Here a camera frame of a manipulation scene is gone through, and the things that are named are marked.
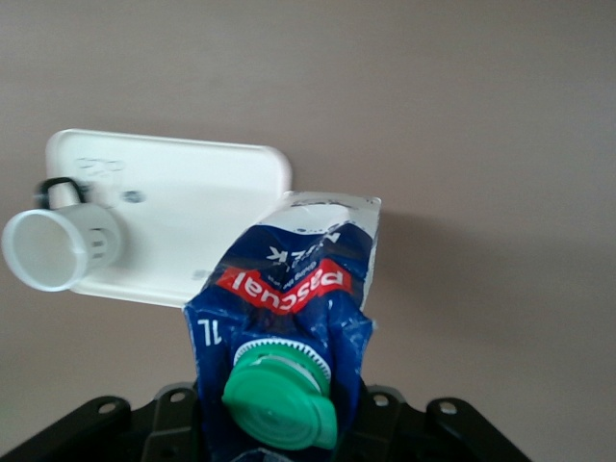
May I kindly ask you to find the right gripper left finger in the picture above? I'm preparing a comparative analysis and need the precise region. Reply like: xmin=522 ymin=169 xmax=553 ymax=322
xmin=0 ymin=381 xmax=199 ymax=462

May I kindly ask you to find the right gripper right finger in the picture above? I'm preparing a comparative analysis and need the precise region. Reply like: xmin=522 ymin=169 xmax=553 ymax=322
xmin=336 ymin=383 xmax=526 ymax=462

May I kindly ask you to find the blue white milk carton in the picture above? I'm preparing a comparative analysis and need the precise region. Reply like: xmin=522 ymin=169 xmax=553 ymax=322
xmin=183 ymin=190 xmax=384 ymax=462

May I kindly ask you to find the white smiley cup black handle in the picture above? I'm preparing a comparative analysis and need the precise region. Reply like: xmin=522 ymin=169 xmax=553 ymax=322
xmin=0 ymin=177 xmax=123 ymax=294

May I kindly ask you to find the white rabbit print tray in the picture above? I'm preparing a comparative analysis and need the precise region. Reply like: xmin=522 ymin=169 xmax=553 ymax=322
xmin=44 ymin=127 xmax=294 ymax=307

